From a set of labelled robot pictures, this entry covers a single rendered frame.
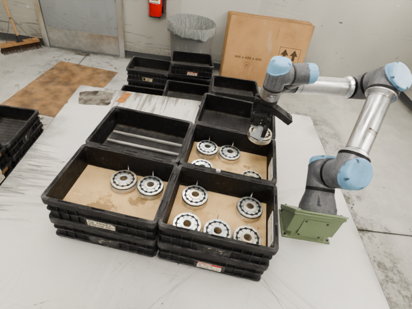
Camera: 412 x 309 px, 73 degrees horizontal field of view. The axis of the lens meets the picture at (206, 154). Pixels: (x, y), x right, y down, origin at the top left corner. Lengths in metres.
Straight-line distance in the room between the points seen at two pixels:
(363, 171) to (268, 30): 2.88
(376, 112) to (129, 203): 0.99
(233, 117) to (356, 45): 2.96
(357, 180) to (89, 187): 1.00
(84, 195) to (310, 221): 0.89
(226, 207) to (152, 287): 0.39
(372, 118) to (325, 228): 0.46
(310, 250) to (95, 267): 0.85
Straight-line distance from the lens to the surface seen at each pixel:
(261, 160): 1.39
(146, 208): 1.11
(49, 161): 1.54
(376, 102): 1.26
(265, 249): 0.96
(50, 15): 4.40
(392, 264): 2.50
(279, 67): 1.01
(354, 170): 1.11
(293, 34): 3.87
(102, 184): 1.20
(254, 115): 1.11
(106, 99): 1.93
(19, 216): 1.36
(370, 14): 4.28
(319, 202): 1.21
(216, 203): 1.14
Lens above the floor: 1.72
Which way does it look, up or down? 41 degrees down
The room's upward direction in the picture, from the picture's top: 10 degrees clockwise
